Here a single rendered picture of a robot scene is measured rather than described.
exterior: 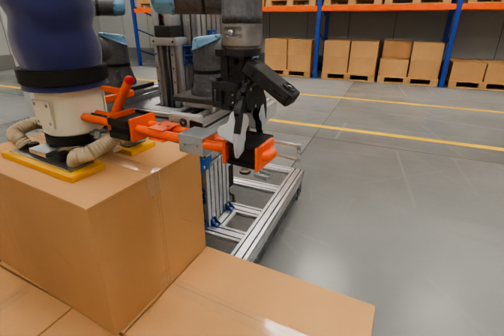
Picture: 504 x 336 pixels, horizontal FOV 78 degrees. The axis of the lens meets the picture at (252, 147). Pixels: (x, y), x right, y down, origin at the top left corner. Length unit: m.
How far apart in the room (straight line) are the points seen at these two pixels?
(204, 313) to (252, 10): 0.81
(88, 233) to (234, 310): 0.47
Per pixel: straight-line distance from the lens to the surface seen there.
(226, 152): 0.65
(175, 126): 0.79
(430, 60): 7.80
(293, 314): 1.02
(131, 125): 0.82
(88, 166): 0.94
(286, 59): 8.18
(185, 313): 1.04
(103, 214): 0.82
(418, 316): 1.89
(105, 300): 0.95
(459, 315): 1.99
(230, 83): 0.61
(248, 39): 0.59
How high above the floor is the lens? 1.33
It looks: 22 degrees down
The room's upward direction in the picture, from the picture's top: straight up
